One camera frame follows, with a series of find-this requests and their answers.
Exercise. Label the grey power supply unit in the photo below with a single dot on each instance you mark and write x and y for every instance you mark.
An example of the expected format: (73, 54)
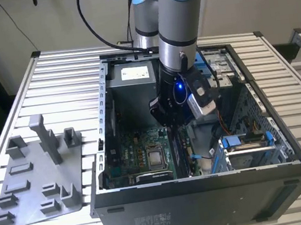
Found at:
(129, 101)

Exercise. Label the silver CPU in socket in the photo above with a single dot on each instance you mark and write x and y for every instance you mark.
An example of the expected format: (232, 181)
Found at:
(156, 159)

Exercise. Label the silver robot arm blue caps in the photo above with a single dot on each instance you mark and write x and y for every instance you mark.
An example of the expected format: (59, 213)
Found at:
(176, 31)

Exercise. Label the grey metal drive cage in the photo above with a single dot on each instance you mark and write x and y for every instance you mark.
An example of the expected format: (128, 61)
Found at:
(222, 67)

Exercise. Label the black box beyond table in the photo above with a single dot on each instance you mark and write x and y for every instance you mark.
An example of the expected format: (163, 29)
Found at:
(286, 51)

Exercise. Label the grey plastic parts rack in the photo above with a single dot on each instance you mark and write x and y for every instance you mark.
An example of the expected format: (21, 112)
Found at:
(36, 174)

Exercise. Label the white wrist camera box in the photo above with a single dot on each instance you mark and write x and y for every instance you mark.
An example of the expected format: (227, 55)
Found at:
(202, 97)

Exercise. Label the green motherboard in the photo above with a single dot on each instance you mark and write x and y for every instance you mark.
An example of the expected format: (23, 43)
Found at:
(127, 148)

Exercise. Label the black open PC case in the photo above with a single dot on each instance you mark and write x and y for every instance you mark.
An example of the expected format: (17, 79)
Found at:
(207, 210)

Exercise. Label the hard disk blue carrier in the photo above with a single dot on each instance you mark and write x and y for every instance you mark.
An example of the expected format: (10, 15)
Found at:
(233, 141)

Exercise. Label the black graphics card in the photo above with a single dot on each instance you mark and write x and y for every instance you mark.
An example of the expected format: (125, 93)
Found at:
(154, 177)

